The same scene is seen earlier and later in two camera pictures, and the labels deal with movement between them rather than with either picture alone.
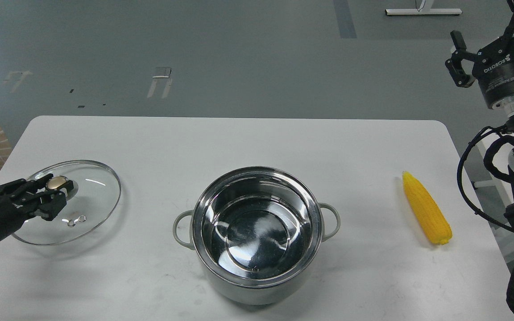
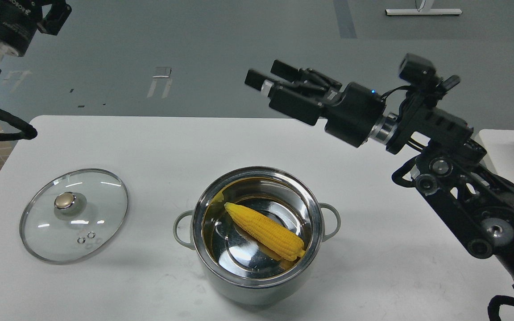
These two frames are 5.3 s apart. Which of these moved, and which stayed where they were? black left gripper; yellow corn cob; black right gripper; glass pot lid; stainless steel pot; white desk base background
Moved: black right gripper; yellow corn cob; black left gripper; glass pot lid
Stayed: stainless steel pot; white desk base background
